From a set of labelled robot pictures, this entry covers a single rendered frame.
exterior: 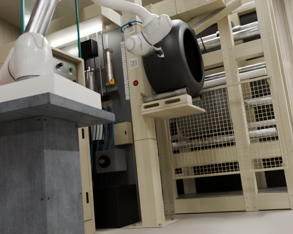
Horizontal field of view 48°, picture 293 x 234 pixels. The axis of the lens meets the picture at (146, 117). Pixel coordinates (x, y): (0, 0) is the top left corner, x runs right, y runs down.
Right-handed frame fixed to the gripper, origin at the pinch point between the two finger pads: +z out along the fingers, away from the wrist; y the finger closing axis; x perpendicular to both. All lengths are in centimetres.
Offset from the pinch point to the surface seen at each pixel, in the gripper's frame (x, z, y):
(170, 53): 0.2, 3.7, -5.9
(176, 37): -10.3, 7.9, -9.8
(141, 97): 24.0, 10.0, 24.8
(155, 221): 112, 8, 29
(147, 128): 46, 17, 28
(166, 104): 32.8, 9.2, 5.8
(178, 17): -42, 62, 4
